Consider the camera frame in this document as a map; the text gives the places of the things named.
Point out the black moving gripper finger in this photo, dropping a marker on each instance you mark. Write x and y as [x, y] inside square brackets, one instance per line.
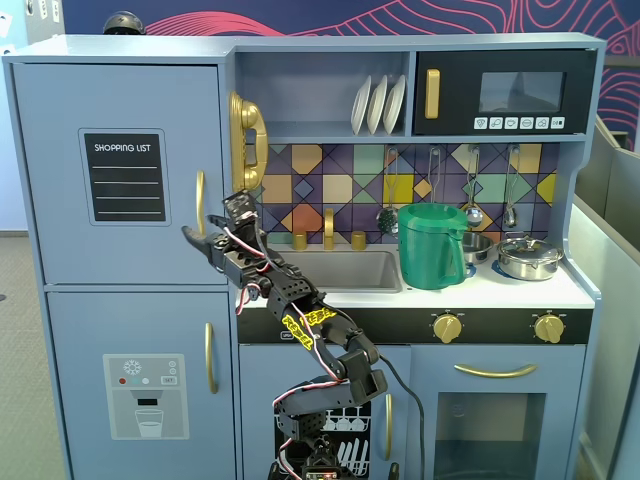
[220, 223]

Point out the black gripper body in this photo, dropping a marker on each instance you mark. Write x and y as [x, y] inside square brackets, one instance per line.
[218, 243]

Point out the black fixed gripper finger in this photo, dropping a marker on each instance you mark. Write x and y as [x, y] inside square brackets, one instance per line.
[202, 242]

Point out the blue shopping list cabinet door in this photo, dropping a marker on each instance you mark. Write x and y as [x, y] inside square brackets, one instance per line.
[50, 225]

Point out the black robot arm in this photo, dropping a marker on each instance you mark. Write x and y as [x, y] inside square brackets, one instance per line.
[300, 295]

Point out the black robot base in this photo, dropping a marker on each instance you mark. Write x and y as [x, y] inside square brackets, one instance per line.
[320, 457]

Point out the blue dishwasher print door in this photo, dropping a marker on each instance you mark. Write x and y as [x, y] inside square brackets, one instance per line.
[260, 370]

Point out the blue ice dispenser print door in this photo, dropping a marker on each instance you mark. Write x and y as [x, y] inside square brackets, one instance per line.
[75, 325]

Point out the blue toy kitchen cabinet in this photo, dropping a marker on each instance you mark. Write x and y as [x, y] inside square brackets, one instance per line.
[320, 42]

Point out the blue oven door with window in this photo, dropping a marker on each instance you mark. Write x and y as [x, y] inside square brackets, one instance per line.
[425, 385]

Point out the gold toy tap knob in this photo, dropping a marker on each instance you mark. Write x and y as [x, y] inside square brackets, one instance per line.
[299, 241]
[358, 241]

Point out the gold toy faucet spout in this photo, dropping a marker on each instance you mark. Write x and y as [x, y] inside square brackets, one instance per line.
[328, 230]

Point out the gold toy telephone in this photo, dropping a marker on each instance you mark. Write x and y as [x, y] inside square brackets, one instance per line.
[247, 125]

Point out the grey toy sink basin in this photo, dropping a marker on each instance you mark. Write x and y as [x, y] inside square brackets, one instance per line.
[360, 270]

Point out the steel slotted spoon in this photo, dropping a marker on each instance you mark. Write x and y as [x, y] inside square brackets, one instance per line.
[387, 220]

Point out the white toy plate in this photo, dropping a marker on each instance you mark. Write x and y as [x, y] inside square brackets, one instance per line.
[376, 107]
[395, 105]
[360, 107]

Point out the green plastic pitcher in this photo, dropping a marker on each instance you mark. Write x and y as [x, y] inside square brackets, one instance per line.
[425, 250]

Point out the gold stove knob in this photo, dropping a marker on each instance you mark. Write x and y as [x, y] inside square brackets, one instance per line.
[549, 329]
[447, 328]

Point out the black dome helmet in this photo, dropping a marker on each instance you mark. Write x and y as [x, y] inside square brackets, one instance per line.
[124, 24]

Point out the steel ladle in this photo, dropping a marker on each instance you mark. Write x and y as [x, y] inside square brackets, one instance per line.
[473, 215]

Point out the steel bowl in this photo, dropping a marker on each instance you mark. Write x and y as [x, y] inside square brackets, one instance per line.
[477, 247]

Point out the small steel spoon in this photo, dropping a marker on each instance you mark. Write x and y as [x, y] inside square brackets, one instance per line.
[509, 216]

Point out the steel pot with lid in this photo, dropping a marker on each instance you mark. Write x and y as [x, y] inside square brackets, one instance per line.
[525, 262]

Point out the black toy microwave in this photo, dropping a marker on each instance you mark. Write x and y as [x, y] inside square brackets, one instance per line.
[500, 60]

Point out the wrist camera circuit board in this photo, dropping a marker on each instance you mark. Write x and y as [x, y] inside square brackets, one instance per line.
[240, 206]

